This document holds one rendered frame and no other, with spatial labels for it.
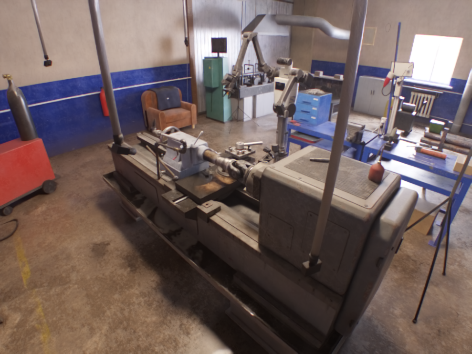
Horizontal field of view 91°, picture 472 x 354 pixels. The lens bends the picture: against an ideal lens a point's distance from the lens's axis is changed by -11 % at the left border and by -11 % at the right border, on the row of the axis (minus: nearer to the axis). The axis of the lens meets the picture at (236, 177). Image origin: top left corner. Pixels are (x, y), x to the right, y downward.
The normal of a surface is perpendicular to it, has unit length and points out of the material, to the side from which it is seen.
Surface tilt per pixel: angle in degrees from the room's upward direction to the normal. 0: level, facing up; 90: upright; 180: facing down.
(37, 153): 90
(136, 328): 0
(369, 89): 90
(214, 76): 90
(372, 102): 90
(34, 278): 0
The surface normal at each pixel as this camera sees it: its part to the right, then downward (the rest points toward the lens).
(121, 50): 0.70, 0.35
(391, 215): 0.00, -0.87
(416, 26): -0.71, 0.35
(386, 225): -0.52, -0.33
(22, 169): 0.90, 0.21
